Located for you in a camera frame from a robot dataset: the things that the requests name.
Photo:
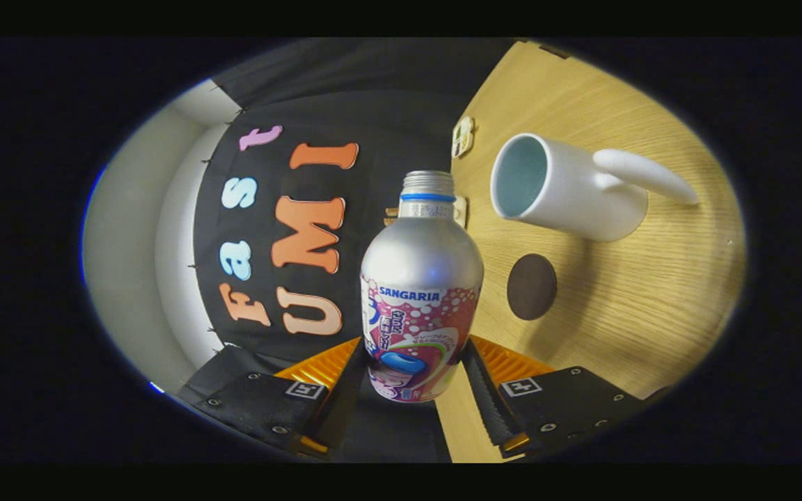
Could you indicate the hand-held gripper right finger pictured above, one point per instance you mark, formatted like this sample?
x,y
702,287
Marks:
x,y
491,410

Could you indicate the white compartment tray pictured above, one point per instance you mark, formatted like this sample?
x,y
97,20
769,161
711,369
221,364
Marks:
x,y
463,137

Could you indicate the white toaster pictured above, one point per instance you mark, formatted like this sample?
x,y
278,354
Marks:
x,y
461,212

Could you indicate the silver juice bottle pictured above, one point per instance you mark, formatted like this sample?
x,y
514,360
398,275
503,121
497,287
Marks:
x,y
422,264

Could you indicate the dark brown round coaster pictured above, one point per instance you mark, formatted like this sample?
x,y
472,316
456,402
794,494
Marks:
x,y
532,287

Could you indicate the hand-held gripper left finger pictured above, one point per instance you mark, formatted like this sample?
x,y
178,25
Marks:
x,y
345,407

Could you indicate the wooden table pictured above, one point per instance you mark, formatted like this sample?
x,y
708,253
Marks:
x,y
638,306

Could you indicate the white cup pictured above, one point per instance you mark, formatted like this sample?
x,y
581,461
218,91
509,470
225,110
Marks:
x,y
575,198

